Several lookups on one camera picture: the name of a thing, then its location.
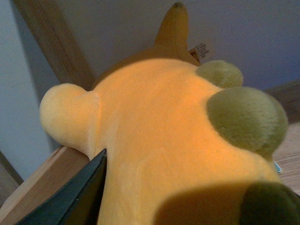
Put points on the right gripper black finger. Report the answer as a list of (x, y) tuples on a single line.
[(77, 202)]

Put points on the orange plush toy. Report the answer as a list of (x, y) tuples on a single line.
[(168, 131)]

